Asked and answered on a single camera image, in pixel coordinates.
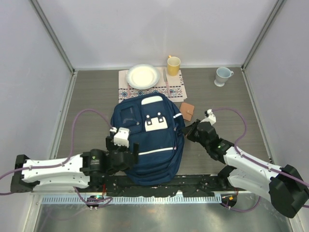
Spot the brown leather wallet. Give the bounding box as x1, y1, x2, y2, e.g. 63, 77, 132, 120
180, 102, 195, 121

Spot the navy blue student backpack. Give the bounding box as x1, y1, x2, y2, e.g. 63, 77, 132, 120
111, 93, 185, 186

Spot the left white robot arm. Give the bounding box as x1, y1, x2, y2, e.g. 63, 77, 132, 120
10, 136, 139, 193

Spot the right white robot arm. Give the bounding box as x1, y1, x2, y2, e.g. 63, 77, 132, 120
183, 120, 309, 218

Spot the patterned cloth placemat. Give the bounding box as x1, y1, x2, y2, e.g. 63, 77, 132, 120
118, 67, 187, 102

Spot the light blue footed cup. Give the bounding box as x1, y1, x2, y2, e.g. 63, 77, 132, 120
214, 67, 234, 87

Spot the yellow ceramic mug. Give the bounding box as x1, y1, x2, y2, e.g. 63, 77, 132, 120
167, 55, 181, 76

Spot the white paper plate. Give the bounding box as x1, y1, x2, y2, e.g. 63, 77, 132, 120
126, 64, 160, 90

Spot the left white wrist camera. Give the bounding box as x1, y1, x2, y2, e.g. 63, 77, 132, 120
110, 127, 130, 148

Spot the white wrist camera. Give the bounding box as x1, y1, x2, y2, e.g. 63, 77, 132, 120
201, 109, 216, 125
110, 127, 130, 148

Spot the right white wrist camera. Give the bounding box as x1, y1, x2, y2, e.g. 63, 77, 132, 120
201, 109, 216, 125

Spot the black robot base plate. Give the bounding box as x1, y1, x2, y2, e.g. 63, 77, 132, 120
101, 174, 247, 197

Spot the slotted cable duct rail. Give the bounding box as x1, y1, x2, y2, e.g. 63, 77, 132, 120
41, 193, 222, 204

